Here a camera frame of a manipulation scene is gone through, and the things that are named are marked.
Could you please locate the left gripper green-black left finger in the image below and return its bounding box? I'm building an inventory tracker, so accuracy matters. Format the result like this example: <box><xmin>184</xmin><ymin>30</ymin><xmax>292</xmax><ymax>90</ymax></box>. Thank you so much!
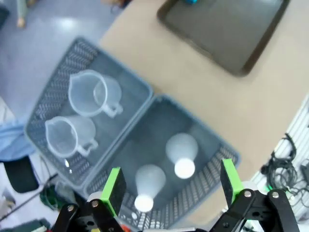
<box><xmin>52</xmin><ymin>167</ymin><xmax>127</xmax><ymax>232</ymax></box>

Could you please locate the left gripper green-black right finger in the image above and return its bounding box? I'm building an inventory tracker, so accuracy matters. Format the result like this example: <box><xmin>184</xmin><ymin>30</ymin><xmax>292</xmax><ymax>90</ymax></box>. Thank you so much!
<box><xmin>209</xmin><ymin>159</ymin><xmax>300</xmax><ymax>232</ymax></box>

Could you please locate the clear plastic measuring cup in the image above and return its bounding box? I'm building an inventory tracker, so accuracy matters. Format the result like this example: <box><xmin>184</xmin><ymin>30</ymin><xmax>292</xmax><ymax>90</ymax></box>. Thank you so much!
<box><xmin>68</xmin><ymin>69</ymin><xmax>124</xmax><ymax>118</ymax></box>
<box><xmin>45</xmin><ymin>115</ymin><xmax>99</xmax><ymax>159</ymax></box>

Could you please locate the grey plastic lattice basket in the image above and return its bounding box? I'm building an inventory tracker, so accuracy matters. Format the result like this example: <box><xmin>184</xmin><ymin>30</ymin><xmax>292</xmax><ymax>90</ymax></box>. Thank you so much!
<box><xmin>83</xmin><ymin>95</ymin><xmax>241</xmax><ymax>232</ymax></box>

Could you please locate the white grooved panel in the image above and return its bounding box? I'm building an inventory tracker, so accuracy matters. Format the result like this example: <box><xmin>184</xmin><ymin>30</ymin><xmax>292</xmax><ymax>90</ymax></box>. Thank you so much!
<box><xmin>250</xmin><ymin>93</ymin><xmax>309</xmax><ymax>222</ymax></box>

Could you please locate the grey basket with white label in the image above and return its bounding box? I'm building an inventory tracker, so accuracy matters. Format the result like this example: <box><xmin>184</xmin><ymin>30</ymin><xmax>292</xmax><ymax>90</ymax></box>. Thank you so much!
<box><xmin>25</xmin><ymin>36</ymin><xmax>155</xmax><ymax>187</ymax></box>

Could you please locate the light blue cloth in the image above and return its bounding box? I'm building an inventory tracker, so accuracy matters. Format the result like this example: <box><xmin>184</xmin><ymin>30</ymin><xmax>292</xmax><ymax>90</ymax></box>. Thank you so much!
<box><xmin>0</xmin><ymin>118</ymin><xmax>37</xmax><ymax>161</ymax></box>

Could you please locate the dark brown serving tray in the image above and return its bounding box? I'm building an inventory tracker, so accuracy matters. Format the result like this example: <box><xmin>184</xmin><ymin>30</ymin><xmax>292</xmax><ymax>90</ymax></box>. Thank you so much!
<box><xmin>156</xmin><ymin>0</ymin><xmax>292</xmax><ymax>77</ymax></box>

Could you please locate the black cable bundle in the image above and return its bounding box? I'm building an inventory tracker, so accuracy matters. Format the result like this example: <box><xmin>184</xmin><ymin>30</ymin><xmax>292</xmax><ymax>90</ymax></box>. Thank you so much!
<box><xmin>262</xmin><ymin>134</ymin><xmax>309</xmax><ymax>218</ymax></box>

